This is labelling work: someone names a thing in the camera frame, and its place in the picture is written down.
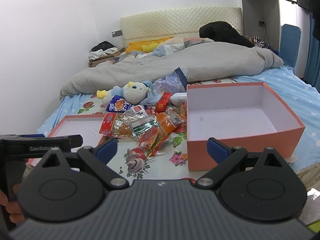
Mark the cardboard box with clothes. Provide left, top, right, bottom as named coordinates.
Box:
left=88, top=41, right=125, bottom=67

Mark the pink cardboard box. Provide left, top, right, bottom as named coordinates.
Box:
left=187, top=82, right=305, bottom=171

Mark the patchwork blanket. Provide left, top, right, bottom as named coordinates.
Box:
left=117, top=36, right=215, bottom=63

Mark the blue white snack bag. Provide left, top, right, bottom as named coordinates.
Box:
left=106, top=95, right=133, bottom=113

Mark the white wardrobe shelf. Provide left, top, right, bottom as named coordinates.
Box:
left=242, top=0, right=297, bottom=50

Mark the green bordered snack pack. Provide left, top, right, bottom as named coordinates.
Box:
left=130, top=115, right=164, bottom=141

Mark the white label dark snack pack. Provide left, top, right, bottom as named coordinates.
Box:
left=129, top=105, right=148, bottom=116

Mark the facial tissue pack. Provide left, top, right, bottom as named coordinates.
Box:
left=140, top=66, right=189, bottom=105

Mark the grey duvet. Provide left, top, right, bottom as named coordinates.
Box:
left=60, top=42, right=284, bottom=99

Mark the cream padded headboard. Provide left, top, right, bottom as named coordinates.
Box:
left=120, top=7, right=244, bottom=47

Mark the blue chair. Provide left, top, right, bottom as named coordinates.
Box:
left=279, top=24, right=301, bottom=68

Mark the black clothing pile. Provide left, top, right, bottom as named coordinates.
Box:
left=199, top=21, right=254, bottom=48

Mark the yellow pillow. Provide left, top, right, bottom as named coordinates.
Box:
left=125, top=36, right=172, bottom=53

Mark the white lotion bottle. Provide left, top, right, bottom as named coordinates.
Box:
left=170, top=93, right=187, bottom=106

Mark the orange snack pack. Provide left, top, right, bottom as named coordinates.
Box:
left=156, top=111, right=184, bottom=134

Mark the floral bed sheet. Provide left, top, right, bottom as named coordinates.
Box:
left=37, top=67, right=319, bottom=187

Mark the red brown strip snack pack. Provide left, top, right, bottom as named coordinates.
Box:
left=172, top=103, right=187, bottom=121

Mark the pink box lid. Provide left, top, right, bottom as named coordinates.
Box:
left=26, top=114, right=107, bottom=167

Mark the red top tofu snack pack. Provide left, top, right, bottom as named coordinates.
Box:
left=99, top=113, right=137, bottom=138

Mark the red clear spicy snack pack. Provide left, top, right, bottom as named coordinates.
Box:
left=138, top=127, right=169, bottom=157

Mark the small red foil packet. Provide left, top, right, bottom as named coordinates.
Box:
left=156, top=92, right=171, bottom=113

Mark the white blue plush duck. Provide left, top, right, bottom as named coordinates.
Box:
left=96, top=81, right=152, bottom=106

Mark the person's left hand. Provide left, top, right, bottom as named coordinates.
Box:
left=0, top=191, right=25, bottom=224

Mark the blue curtain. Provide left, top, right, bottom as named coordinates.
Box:
left=304, top=13, right=320, bottom=91

